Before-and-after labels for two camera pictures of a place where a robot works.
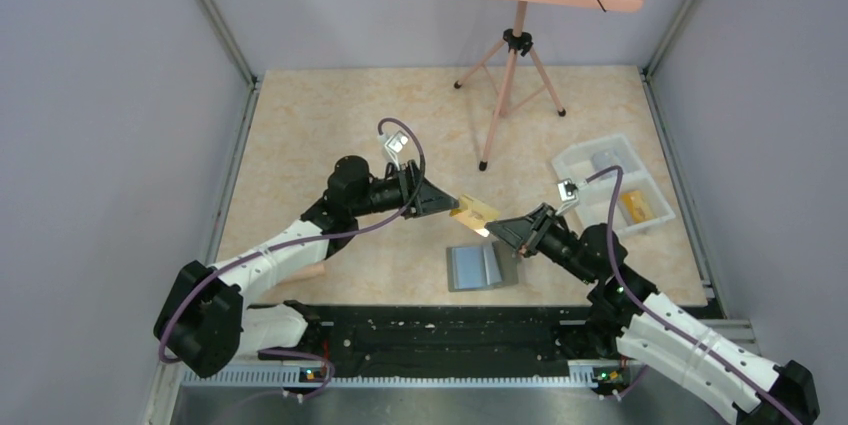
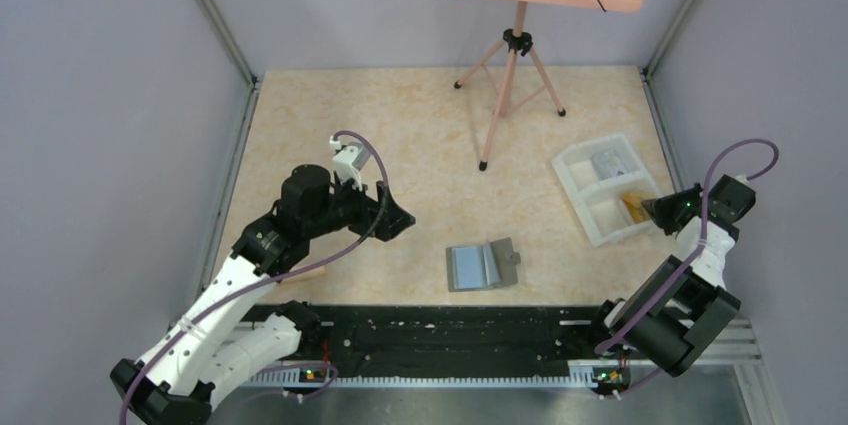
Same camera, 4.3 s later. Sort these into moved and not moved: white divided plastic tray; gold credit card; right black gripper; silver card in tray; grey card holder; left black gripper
Moved: right black gripper; gold credit card; left black gripper
Not moved: white divided plastic tray; grey card holder; silver card in tray
